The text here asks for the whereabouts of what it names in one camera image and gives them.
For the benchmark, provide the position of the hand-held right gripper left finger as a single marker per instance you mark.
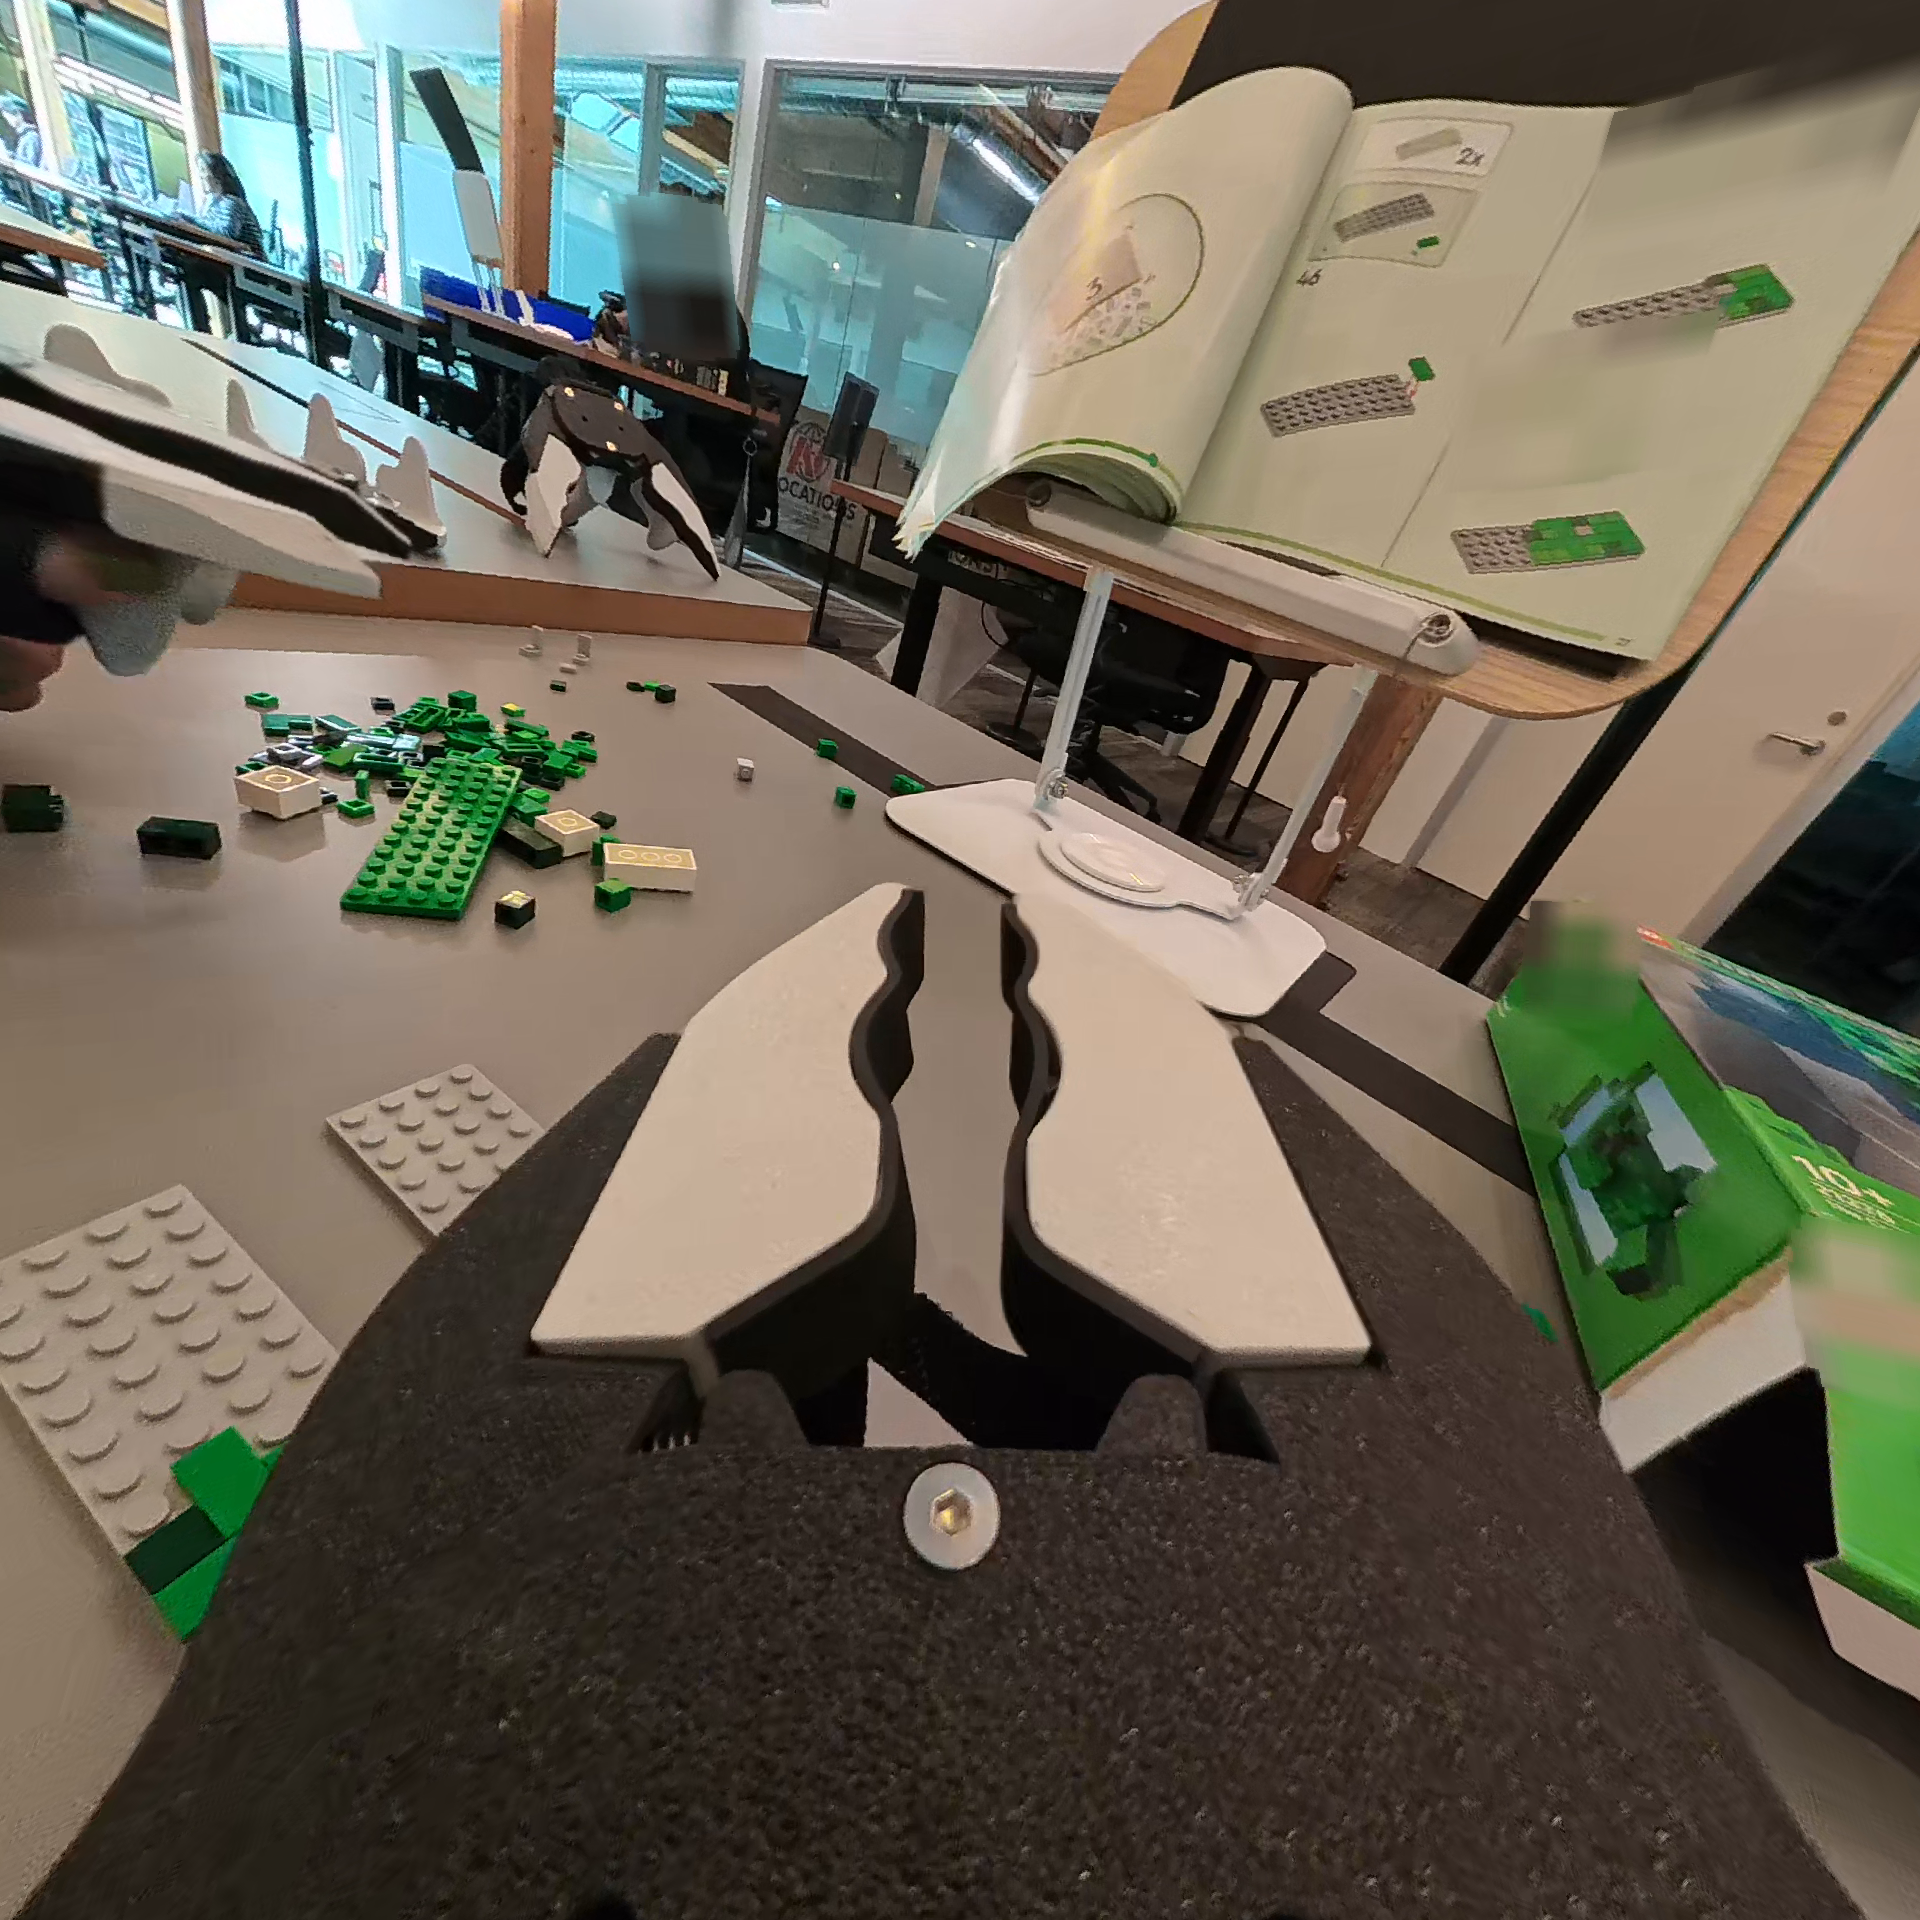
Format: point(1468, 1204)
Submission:
point(721, 1171)

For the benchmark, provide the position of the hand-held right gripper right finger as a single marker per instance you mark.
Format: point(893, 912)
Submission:
point(1172, 1185)

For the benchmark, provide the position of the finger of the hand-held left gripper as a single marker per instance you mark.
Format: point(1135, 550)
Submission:
point(224, 469)
point(182, 517)

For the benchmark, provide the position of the grey studded plate green tiles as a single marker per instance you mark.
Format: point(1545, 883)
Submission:
point(429, 1141)
point(136, 1336)

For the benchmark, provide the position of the pile of green tiles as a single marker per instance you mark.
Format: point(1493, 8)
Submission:
point(465, 727)

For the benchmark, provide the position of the wooden desk black legs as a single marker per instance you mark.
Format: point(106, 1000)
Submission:
point(990, 558)

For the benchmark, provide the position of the person's left hand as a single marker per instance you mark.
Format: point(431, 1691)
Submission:
point(15, 676)

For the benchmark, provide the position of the white fin-shaped part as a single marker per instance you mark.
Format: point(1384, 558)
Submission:
point(90, 359)
point(242, 421)
point(408, 504)
point(328, 443)

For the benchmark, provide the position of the cream printed long brick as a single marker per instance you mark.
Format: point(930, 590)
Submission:
point(648, 867)

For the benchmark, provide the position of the blue storage bins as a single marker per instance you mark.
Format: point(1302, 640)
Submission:
point(511, 307)

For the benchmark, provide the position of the small dark green brick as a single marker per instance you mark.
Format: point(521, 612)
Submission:
point(516, 911)

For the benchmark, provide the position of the dark green long tile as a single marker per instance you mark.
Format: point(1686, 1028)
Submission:
point(528, 849)

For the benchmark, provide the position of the idle black gripper device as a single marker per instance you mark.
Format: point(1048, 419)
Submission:
point(599, 428)

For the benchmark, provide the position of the large green studded plate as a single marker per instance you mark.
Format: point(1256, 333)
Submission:
point(436, 839)

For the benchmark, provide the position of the white book stand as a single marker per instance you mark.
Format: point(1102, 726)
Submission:
point(961, 819)

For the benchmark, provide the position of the wooden pillar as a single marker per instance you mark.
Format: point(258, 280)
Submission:
point(528, 135)

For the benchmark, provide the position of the green toy set box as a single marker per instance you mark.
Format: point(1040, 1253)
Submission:
point(1665, 1141)

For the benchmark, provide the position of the black office chair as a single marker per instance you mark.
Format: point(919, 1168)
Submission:
point(1126, 691)

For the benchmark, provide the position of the printed floor sign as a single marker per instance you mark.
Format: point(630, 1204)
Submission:
point(820, 481)

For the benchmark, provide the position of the white door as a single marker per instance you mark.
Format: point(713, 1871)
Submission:
point(1770, 645)

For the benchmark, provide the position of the open instruction booklet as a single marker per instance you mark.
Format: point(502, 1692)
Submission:
point(1440, 376)

